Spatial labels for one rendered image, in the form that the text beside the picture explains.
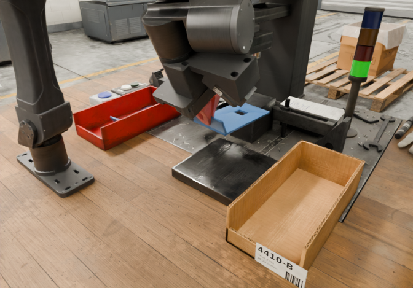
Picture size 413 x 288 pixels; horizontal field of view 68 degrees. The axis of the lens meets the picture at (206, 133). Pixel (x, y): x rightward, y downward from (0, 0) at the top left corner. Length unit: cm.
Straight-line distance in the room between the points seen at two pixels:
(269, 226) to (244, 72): 27
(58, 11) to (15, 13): 698
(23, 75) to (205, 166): 36
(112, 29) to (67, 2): 201
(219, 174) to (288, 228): 16
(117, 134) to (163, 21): 42
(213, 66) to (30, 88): 33
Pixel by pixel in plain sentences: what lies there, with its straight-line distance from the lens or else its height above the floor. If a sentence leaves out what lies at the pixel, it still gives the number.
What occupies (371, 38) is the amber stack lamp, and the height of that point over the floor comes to 114.
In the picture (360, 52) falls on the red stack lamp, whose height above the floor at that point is 110.
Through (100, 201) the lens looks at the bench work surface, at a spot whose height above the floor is 90.
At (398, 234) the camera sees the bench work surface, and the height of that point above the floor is 90.
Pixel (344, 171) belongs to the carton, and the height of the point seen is 94.
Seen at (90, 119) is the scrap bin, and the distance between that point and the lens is 83.
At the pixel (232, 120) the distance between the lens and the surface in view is 55.
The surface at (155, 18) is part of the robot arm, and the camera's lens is 37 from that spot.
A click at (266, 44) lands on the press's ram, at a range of 73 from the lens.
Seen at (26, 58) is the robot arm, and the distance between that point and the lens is 57.
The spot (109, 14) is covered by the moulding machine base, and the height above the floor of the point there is 52.
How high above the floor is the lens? 128
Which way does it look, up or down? 29 degrees down
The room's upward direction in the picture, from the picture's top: straight up
